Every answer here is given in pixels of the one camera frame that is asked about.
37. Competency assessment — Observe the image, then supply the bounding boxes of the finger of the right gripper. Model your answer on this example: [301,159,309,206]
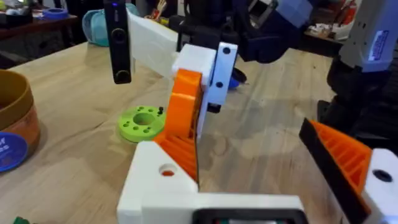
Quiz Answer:
[164,43,218,141]

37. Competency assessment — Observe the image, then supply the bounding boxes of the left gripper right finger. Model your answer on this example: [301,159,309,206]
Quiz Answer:
[298,118,398,224]

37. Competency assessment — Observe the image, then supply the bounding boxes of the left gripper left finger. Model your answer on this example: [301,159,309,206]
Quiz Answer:
[117,141,200,224]

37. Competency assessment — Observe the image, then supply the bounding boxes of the green disc with holes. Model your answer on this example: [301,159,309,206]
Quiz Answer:
[117,105,167,144]

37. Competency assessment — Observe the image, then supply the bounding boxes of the right wrist flat plate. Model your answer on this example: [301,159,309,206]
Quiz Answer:
[126,11,178,79]

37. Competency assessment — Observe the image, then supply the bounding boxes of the teal box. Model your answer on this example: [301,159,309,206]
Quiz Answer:
[81,2,141,48]

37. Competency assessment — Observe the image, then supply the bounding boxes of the brown tub with toys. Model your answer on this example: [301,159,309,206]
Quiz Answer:
[0,68,41,174]

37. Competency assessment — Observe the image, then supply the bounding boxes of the blue tape roll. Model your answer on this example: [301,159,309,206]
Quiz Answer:
[42,7,70,21]

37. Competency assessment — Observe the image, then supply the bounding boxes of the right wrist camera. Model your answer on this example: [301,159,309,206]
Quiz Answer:
[103,0,132,85]

